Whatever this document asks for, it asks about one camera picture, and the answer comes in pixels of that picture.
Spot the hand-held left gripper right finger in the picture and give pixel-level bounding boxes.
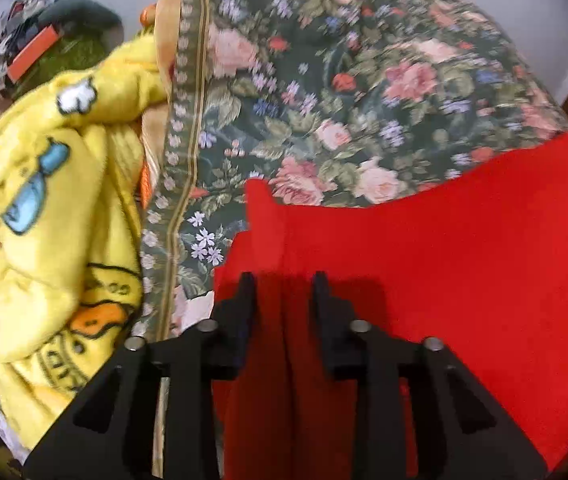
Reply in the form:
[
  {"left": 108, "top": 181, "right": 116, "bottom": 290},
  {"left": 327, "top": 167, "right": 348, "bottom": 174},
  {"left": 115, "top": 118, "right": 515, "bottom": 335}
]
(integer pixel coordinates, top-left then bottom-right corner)
[{"left": 311, "top": 270, "right": 549, "bottom": 480}]

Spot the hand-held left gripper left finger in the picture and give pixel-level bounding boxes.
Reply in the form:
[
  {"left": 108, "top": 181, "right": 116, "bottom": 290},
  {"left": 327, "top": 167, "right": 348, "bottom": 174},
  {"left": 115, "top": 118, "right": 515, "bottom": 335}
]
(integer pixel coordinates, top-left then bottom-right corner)
[{"left": 22, "top": 271, "right": 257, "bottom": 480}]

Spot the red zip jacket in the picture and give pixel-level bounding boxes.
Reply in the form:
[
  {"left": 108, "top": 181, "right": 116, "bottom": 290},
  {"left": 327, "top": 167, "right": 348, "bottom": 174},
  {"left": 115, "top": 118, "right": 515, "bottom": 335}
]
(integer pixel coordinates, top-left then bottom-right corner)
[{"left": 211, "top": 131, "right": 568, "bottom": 480}]

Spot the yellow cartoon fleece blanket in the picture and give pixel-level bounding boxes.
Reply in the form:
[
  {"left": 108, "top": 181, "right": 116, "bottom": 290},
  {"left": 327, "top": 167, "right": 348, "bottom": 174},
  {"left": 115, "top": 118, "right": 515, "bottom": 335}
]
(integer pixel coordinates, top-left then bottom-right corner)
[{"left": 0, "top": 30, "right": 177, "bottom": 453}]

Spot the dark floral blanket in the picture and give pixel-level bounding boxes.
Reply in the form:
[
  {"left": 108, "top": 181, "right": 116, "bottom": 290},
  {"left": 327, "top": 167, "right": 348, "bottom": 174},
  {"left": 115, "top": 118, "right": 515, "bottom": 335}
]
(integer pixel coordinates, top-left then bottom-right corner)
[{"left": 136, "top": 0, "right": 568, "bottom": 480}]

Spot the green patterned cloth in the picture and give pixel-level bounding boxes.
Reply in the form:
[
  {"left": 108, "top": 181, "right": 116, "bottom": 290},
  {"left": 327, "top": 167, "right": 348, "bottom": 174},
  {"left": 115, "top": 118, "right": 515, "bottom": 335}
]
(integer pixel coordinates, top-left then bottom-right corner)
[{"left": 14, "top": 30, "right": 114, "bottom": 98}]

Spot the orange box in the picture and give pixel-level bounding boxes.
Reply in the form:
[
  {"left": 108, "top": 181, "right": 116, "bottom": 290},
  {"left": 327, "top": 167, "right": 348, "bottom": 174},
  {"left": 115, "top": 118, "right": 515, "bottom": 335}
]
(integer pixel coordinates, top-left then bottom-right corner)
[{"left": 6, "top": 26, "right": 65, "bottom": 82}]

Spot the dark green cushion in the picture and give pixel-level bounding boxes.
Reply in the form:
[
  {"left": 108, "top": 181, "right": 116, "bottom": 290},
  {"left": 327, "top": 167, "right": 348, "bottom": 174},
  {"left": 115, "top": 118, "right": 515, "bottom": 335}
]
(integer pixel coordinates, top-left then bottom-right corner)
[{"left": 38, "top": 0, "right": 125, "bottom": 38}]

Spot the pile of clutter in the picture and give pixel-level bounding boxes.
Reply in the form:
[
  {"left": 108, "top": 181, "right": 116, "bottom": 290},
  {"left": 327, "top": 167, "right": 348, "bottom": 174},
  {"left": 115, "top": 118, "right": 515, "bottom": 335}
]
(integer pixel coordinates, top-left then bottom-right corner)
[{"left": 0, "top": 0, "right": 83, "bottom": 88}]

